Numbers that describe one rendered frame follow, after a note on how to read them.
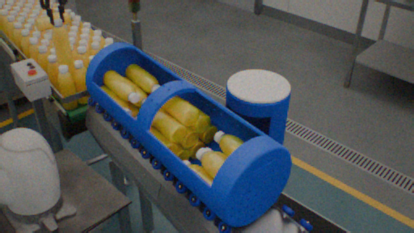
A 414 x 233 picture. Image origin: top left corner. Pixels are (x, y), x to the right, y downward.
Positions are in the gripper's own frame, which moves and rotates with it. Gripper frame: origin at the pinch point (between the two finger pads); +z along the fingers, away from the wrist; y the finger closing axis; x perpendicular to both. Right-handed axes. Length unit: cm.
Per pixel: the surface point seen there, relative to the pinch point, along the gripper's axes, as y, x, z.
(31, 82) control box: -18.4, -7.8, 22.3
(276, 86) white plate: 66, -68, 28
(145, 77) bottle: 17.0, -42.3, 17.1
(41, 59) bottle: -5.8, 16.6, 25.7
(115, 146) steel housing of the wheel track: 0, -42, 44
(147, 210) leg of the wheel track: 19, -28, 109
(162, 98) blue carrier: 7, -70, 9
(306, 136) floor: 165, -22, 131
